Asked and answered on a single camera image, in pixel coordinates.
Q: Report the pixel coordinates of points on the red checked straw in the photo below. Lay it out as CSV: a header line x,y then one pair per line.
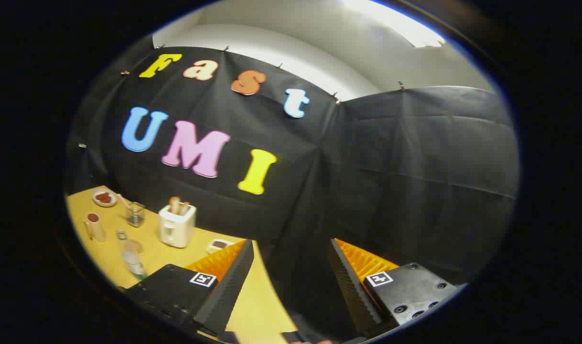
x,y
123,200

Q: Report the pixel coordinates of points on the round cork coaster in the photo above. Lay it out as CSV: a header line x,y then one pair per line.
x,y
137,245

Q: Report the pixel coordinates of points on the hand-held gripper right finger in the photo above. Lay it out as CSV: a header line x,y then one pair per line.
x,y
353,291

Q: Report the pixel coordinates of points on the small white plate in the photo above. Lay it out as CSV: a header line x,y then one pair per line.
x,y
104,198

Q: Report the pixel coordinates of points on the clear plastic juice bottle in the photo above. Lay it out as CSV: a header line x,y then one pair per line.
x,y
134,265

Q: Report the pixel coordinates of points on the black backdrop cloth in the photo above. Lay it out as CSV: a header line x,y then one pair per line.
x,y
367,167

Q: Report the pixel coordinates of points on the white divided seed dish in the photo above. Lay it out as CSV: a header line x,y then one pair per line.
x,y
219,245

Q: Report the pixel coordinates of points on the toast bread slice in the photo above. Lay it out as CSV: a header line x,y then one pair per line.
x,y
184,208
174,205

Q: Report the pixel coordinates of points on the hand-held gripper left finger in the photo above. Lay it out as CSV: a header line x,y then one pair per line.
x,y
229,291

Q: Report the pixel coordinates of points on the ribbed drinking glass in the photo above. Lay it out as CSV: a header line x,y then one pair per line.
x,y
135,215

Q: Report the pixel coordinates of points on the wooden table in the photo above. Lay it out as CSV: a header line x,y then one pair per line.
x,y
255,301

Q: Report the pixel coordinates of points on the white toaster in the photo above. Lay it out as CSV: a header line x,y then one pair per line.
x,y
176,229

